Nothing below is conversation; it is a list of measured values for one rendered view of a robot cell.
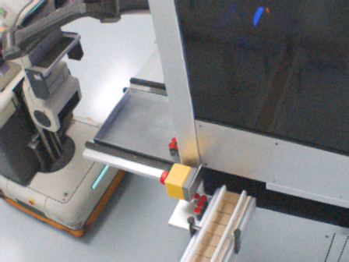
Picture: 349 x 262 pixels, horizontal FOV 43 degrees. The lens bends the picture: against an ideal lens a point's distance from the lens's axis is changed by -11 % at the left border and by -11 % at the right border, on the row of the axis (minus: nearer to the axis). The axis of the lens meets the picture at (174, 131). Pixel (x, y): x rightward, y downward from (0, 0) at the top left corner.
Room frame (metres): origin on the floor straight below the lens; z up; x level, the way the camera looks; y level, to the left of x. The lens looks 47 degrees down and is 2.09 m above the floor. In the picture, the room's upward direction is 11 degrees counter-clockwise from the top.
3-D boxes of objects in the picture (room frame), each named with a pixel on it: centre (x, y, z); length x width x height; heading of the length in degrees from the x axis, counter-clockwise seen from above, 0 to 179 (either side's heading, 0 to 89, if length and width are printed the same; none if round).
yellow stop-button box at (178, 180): (0.84, 0.01, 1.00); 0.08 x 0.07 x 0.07; 57
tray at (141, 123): (1.17, 0.07, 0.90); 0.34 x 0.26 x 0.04; 57
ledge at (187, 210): (0.80, -0.02, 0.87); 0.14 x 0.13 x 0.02; 57
